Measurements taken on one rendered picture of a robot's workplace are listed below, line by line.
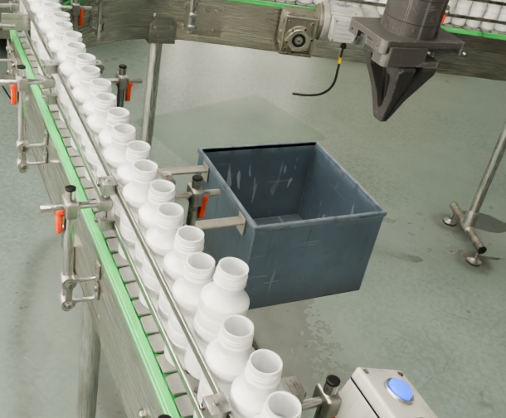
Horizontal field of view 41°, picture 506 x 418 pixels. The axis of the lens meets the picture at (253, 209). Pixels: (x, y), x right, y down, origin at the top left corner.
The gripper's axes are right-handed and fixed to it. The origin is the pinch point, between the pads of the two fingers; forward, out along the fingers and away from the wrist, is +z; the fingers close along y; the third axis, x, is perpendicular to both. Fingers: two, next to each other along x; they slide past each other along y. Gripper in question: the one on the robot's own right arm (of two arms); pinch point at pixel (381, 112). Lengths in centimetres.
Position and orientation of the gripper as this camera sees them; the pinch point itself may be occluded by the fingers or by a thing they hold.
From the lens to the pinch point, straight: 75.1
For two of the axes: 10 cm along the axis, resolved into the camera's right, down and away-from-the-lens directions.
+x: 4.2, 5.6, -7.2
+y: -8.9, 0.9, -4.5
